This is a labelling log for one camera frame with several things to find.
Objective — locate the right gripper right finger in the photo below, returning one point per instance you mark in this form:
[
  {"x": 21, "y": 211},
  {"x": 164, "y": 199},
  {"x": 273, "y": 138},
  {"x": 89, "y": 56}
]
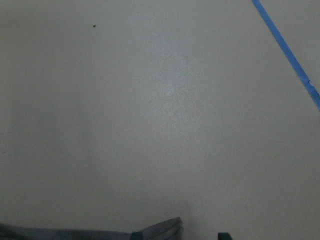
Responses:
[{"x": 223, "y": 236}]

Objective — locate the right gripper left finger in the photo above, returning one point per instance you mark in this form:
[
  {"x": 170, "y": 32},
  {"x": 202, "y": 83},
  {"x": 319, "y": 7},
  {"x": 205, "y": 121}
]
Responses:
[{"x": 137, "y": 235}]

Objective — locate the brown t-shirt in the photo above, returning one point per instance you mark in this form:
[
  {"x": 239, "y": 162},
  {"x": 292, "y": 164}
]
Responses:
[{"x": 171, "y": 229}]

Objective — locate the brown paper table cover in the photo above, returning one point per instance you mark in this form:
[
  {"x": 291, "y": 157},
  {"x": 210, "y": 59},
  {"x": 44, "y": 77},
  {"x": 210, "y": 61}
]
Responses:
[{"x": 119, "y": 114}]

